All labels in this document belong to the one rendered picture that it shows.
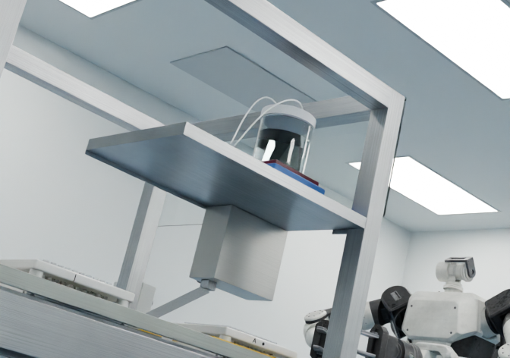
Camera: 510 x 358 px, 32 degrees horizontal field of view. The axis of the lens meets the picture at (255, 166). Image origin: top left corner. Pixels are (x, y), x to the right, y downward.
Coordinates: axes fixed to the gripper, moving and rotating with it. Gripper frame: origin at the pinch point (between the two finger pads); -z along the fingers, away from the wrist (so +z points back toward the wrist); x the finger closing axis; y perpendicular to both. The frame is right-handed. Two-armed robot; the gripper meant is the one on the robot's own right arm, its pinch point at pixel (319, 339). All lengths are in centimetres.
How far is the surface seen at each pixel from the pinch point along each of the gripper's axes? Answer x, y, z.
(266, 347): 10.8, 3.2, -46.2
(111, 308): 14, 26, -87
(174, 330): 14, 17, -72
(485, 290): -136, -29, 507
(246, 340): 11, 7, -52
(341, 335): 3.1, -12.2, -35.4
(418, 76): -191, 17, 224
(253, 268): -11.0, 15.5, -29.5
